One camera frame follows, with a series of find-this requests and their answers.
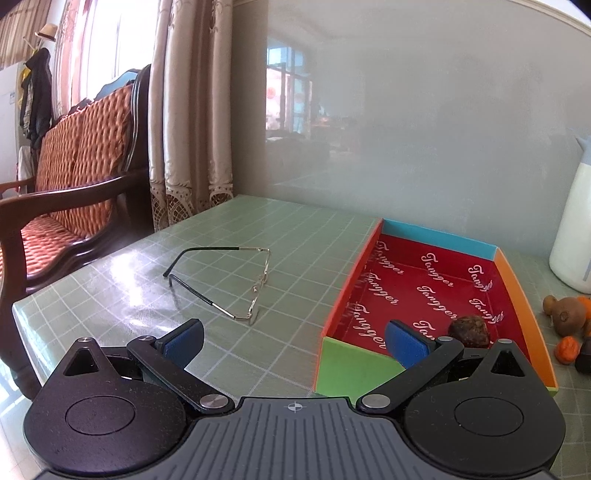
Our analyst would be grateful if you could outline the dark brown passion fruit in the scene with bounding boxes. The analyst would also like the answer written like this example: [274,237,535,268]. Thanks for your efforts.
[448,315,490,348]

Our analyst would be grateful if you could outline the orange mandarin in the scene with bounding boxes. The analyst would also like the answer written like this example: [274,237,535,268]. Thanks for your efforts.
[577,296,591,320]

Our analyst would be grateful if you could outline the dark hanging jacket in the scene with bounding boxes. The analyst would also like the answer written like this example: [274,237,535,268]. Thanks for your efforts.
[20,47,53,150]

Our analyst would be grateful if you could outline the beige lace curtain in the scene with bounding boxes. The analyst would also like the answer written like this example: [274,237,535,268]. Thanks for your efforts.
[148,0,233,230]

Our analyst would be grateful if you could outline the thin metal-frame eyeglasses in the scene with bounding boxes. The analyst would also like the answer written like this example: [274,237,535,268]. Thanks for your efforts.
[162,246,271,325]

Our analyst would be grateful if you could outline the small brown kiwi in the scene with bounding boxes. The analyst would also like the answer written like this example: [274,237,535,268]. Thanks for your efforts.
[542,295,557,316]

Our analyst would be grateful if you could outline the large brown kiwi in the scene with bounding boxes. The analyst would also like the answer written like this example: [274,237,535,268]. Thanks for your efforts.
[551,297,587,337]

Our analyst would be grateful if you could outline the colourful red-lined cardboard tray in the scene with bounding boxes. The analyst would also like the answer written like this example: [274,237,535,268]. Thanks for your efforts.
[314,219,558,400]

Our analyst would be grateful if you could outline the straw hat on rack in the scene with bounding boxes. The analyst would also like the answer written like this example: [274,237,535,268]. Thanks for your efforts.
[35,23,58,42]

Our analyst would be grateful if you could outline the dark wood sofa orange cushions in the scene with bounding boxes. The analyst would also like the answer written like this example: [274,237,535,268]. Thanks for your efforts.
[1,67,153,400]

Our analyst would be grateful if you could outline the small orange fruit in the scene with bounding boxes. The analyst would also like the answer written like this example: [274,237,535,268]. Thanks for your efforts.
[554,336,580,365]

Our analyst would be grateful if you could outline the white thermos jug blue lid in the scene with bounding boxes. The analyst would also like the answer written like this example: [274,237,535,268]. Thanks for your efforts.
[549,136,591,294]

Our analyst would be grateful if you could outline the white refrigerator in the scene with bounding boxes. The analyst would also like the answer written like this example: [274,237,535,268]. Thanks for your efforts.
[0,62,28,183]

